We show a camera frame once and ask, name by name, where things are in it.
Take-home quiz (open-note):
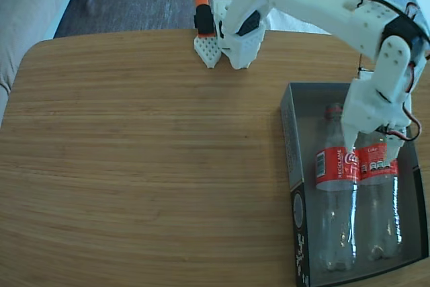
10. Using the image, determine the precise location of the clear bottle barcode red label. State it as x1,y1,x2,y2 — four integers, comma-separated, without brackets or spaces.
355,130,404,263

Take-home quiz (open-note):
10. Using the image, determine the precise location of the clear bottle Reciclame red label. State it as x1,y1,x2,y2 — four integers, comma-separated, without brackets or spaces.
314,102,362,273

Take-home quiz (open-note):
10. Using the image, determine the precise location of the grey cardboard box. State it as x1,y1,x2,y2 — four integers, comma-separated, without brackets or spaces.
280,81,429,287

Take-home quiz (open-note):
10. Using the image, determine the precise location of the white cloth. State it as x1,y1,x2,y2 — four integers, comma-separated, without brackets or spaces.
268,0,377,38

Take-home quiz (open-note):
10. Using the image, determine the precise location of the orange and black clamp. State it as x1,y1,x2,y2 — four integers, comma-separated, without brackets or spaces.
193,0,216,38

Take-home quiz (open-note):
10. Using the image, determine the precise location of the light beige sofa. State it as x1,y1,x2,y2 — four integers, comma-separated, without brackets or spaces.
0,0,87,126

